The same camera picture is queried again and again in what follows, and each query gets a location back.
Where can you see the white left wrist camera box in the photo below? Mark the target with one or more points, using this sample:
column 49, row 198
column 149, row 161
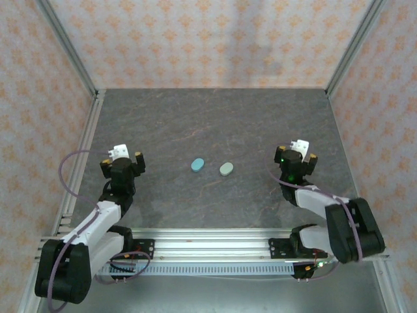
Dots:
column 119, row 151

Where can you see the aluminium side frame rail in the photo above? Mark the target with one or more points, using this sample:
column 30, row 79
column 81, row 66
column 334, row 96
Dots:
column 93, row 111

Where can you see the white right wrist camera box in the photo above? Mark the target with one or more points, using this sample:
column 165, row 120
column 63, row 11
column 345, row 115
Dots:
column 301, row 146

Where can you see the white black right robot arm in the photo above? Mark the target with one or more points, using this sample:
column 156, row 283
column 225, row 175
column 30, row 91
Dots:
column 309, row 200

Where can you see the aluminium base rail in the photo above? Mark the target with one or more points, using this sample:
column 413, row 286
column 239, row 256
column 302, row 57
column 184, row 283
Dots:
column 211, row 244

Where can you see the small circuit board green LED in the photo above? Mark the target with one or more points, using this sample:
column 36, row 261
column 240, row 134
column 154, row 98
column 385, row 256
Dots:
column 317, row 264

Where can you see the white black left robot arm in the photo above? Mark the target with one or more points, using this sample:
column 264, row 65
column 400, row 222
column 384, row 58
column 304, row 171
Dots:
column 109, row 215

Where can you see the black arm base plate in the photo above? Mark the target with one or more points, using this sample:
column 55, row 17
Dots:
column 277, row 249
column 146, row 249

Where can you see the grey-green earbud charging case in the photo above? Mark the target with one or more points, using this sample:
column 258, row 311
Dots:
column 226, row 169

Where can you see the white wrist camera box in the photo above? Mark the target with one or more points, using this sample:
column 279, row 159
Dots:
column 119, row 151
column 301, row 146

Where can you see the short aluminium frame post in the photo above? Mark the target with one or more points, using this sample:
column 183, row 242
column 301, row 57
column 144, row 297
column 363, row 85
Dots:
column 27, row 293
column 387, row 287

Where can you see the blue earbud charging case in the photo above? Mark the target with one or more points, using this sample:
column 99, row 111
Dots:
column 197, row 165

